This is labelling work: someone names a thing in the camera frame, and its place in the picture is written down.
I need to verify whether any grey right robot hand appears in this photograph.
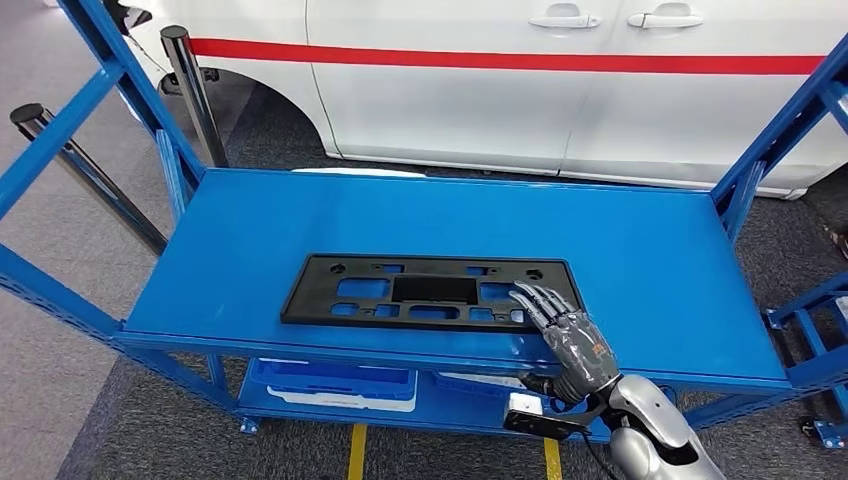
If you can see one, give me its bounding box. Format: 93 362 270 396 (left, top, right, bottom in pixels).
508 281 623 407

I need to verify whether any black plastic plate part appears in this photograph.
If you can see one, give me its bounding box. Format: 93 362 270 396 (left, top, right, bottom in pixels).
280 253 588 335

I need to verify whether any blue wheeled shelf rack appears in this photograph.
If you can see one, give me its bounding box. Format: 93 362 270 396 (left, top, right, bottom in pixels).
765 271 848 452

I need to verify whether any blue metal shelf rack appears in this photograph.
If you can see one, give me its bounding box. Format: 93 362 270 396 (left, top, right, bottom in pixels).
0 0 848 445

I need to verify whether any yellow floor tape square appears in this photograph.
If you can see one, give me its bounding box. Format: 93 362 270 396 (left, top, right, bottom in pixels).
347 423 564 480

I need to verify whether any white car red stripe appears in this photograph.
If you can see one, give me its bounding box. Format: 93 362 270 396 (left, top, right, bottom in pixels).
42 0 848 200

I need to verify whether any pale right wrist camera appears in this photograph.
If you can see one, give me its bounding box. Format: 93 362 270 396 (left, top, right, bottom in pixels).
503 392 591 442

